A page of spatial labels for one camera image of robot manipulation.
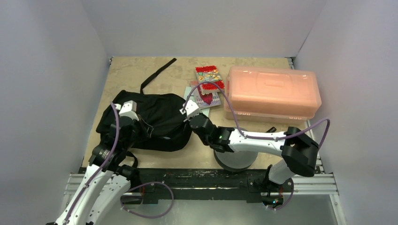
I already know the black student backpack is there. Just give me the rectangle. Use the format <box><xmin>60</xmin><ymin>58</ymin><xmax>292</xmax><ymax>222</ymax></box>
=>
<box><xmin>96</xmin><ymin>58</ymin><xmax>192</xmax><ymax>152</ymax></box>

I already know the red treehouse paperback book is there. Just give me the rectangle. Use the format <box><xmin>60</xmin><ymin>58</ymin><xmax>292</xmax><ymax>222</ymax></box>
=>
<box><xmin>195</xmin><ymin>65</ymin><xmax>225</xmax><ymax>95</ymax></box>

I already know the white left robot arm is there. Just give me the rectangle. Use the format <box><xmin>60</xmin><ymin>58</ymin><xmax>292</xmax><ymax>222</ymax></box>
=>
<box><xmin>53</xmin><ymin>116</ymin><xmax>145</xmax><ymax>225</ymax></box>

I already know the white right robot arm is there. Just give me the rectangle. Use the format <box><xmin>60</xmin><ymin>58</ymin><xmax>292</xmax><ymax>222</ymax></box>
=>
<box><xmin>188</xmin><ymin>113</ymin><xmax>319</xmax><ymax>191</ymax></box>

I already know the white red castle book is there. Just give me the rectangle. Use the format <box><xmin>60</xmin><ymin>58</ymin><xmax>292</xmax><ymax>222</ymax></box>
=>
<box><xmin>192</xmin><ymin>83</ymin><xmax>221</xmax><ymax>109</ymax></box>

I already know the grey thin notebook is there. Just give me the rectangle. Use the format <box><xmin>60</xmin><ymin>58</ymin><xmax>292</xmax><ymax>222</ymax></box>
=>
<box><xmin>183</xmin><ymin>86</ymin><xmax>210</xmax><ymax>117</ymax></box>

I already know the grey filament spool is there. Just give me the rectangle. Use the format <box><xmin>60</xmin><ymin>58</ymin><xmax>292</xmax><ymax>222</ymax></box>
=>
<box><xmin>214</xmin><ymin>150</ymin><xmax>259</xmax><ymax>173</ymax></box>

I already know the translucent pink plastic box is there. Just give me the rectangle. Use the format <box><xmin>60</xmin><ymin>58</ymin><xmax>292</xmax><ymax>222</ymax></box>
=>
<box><xmin>224</xmin><ymin>66</ymin><xmax>321</xmax><ymax>124</ymax></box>

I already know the black green marker pen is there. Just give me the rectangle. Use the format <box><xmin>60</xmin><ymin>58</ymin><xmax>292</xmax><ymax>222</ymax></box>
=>
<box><xmin>266</xmin><ymin>127</ymin><xmax>277</xmax><ymax>133</ymax></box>

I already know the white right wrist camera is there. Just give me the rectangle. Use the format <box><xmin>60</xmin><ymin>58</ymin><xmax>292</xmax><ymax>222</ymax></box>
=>
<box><xmin>180</xmin><ymin>100</ymin><xmax>201</xmax><ymax>121</ymax></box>

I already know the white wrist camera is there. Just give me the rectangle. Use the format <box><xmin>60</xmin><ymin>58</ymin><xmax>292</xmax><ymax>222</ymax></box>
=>
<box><xmin>119</xmin><ymin>100</ymin><xmax>140</xmax><ymax>121</ymax></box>
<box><xmin>180</xmin><ymin>100</ymin><xmax>201</xmax><ymax>121</ymax></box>

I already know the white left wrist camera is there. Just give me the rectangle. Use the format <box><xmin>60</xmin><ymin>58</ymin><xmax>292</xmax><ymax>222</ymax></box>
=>
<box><xmin>119</xmin><ymin>100</ymin><xmax>140</xmax><ymax>121</ymax></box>

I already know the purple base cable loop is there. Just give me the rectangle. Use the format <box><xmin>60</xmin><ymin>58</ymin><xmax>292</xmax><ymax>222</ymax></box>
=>
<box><xmin>119</xmin><ymin>181</ymin><xmax>174</xmax><ymax>219</ymax></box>

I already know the black metal base rail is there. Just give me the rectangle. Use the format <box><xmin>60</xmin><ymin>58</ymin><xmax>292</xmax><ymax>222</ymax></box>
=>
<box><xmin>63</xmin><ymin>167</ymin><xmax>339</xmax><ymax>206</ymax></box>

